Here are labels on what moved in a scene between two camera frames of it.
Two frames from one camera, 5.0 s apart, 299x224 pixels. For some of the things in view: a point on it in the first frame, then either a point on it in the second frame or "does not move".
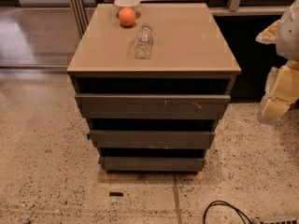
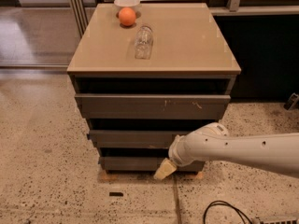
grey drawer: x=152 y=105 does not move
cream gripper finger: x=276 y=107 → x=165 y=169
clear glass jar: x=144 y=41 does not move
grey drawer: x=152 y=139 does not move
